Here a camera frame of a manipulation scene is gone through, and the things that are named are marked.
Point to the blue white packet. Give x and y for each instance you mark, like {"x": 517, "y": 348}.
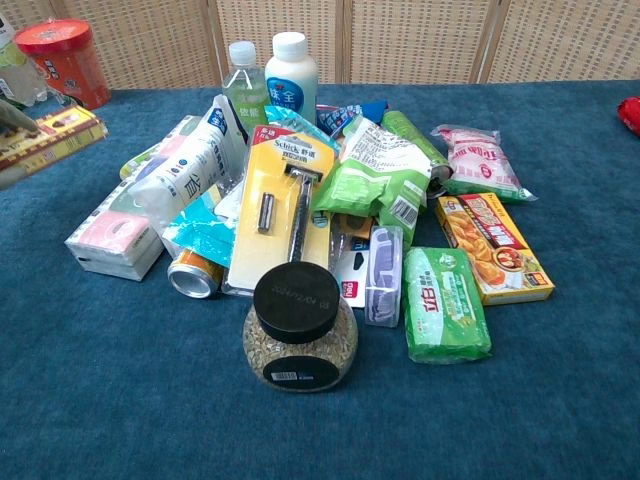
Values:
{"x": 345, "y": 117}

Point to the yellow razor blister pack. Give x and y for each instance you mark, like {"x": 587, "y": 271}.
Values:
{"x": 280, "y": 220}

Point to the white bottle blue label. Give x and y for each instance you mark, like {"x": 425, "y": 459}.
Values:
{"x": 292, "y": 82}

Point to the red lidded paper cup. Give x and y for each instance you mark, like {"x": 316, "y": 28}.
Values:
{"x": 70, "y": 65}

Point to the orange drink can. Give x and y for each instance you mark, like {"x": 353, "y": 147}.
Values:
{"x": 192, "y": 280}

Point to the red bag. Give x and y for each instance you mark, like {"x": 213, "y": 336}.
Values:
{"x": 631, "y": 116}

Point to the pink white plastic bag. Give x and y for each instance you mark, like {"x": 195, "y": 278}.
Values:
{"x": 482, "y": 162}

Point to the white card package red logo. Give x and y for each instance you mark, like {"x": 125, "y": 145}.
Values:
{"x": 350, "y": 277}

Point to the green snack bag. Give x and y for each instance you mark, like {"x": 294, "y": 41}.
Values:
{"x": 372, "y": 175}

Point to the clear bottle lime label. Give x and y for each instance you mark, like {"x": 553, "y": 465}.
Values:
{"x": 17, "y": 75}

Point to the yellow red chocolate box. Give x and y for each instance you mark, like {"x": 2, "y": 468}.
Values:
{"x": 55, "y": 137}

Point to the yellow curry box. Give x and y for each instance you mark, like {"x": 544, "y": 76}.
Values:
{"x": 500, "y": 245}

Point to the teal plastic packet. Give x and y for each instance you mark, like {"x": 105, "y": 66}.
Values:
{"x": 200, "y": 232}

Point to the clear floss pick case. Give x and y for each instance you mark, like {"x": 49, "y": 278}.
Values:
{"x": 384, "y": 275}

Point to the pink white tissue pack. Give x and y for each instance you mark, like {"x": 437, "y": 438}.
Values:
{"x": 117, "y": 240}

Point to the white rolled bag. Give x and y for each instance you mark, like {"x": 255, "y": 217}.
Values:
{"x": 187, "y": 167}

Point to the green cylindrical tube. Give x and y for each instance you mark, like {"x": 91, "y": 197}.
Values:
{"x": 412, "y": 135}

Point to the orange black packet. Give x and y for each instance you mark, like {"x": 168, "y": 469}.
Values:
{"x": 352, "y": 225}

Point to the clear bottle white cap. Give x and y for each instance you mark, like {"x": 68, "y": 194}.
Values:
{"x": 243, "y": 90}

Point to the green soap pack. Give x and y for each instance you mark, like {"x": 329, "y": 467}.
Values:
{"x": 442, "y": 305}

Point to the wicker folding screen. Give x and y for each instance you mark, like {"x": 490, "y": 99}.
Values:
{"x": 415, "y": 35}

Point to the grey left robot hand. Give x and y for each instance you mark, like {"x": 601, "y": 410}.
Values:
{"x": 15, "y": 119}

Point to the glass jar black lid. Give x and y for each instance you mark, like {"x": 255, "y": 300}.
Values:
{"x": 300, "y": 345}

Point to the light blue foil packet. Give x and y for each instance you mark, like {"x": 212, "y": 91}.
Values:
{"x": 295, "y": 125}

